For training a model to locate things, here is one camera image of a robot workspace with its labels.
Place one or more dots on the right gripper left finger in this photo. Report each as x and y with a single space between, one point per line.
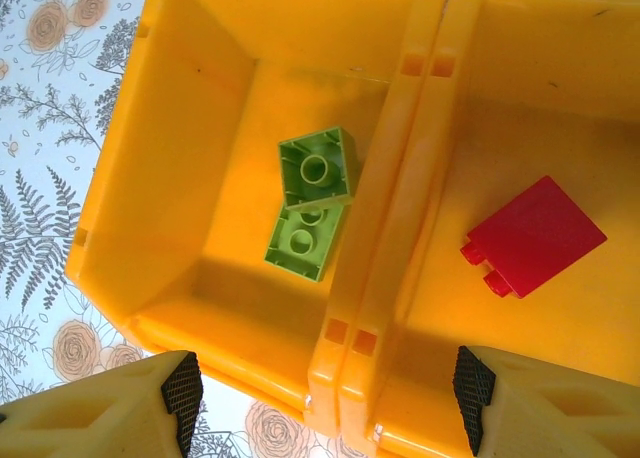
100 418

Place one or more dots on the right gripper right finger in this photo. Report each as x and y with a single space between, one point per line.
560 418

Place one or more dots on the small green lego brick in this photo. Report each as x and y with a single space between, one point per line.
331 184

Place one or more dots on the small red lego brick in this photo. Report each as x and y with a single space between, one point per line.
540 238

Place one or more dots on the yellow plastic bin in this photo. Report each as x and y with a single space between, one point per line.
175 128
550 128

